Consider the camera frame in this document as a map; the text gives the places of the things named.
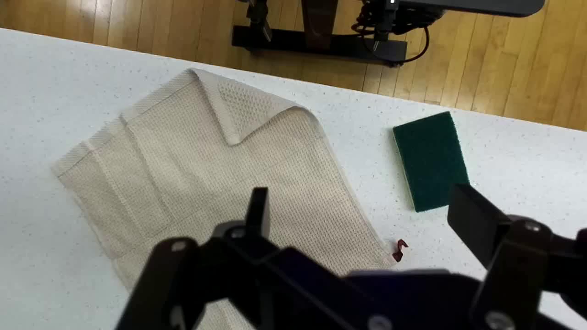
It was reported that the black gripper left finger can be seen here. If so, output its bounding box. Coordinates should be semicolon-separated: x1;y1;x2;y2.
116;186;393;330

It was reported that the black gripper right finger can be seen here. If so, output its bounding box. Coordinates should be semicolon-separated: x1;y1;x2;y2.
446;182;587;330

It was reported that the beige waffle weave towel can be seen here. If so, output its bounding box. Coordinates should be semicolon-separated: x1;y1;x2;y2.
52;67;400;330

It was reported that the green and yellow sponge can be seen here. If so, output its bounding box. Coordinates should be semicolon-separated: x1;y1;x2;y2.
391;111;472;215

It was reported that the black stand base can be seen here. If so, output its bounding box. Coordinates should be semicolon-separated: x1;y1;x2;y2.
230;25;410;69

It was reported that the black clamp orange handle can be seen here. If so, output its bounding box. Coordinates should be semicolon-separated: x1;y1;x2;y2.
241;0;276;45

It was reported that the brown post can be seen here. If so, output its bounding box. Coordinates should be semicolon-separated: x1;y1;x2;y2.
301;0;340;54

